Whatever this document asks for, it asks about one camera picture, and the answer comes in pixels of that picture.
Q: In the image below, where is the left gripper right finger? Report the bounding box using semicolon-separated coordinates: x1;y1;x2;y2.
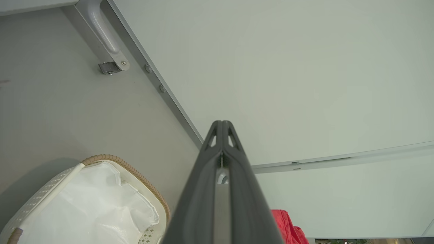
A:
222;120;284;244

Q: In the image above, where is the white basket liner cloth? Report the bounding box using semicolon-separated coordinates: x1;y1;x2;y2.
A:
19;162;160;244

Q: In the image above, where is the red garment with white stripes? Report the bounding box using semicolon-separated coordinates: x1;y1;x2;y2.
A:
271;209;310;244

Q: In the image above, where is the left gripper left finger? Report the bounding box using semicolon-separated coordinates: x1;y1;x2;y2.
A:
161;120;223;244

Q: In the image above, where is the white laundry basket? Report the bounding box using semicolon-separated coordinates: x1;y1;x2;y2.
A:
0;154;172;244

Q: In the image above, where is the grey partition base rail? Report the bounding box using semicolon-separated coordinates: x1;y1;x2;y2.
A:
102;0;204;149

